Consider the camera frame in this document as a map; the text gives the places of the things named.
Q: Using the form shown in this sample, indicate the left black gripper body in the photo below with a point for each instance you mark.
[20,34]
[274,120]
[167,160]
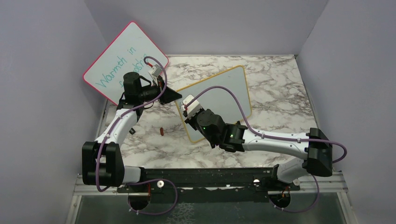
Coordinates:
[149,93]

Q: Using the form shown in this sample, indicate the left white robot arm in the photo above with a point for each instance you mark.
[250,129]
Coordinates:
[102,162]

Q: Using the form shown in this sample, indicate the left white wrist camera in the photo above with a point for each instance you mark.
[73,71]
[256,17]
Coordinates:
[155,72]

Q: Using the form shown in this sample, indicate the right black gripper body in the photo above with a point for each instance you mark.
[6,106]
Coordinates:
[192,121]

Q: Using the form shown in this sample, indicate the pink framed whiteboard with writing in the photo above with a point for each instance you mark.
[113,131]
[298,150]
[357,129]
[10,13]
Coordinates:
[124,54]

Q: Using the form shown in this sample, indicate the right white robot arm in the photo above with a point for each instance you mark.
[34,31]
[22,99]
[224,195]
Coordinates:
[312,155]

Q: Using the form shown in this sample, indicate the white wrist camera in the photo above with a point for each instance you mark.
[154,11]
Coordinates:
[190,107]
[155,72]

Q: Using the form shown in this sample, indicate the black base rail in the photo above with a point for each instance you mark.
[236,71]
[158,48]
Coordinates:
[206,185]

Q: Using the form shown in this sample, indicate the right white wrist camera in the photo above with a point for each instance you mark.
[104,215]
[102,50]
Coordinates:
[190,107]

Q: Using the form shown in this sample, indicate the black pink-board stand foot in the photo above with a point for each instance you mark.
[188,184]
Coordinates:
[132,131]

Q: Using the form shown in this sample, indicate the yellow framed whiteboard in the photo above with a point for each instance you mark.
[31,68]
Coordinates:
[218,100]

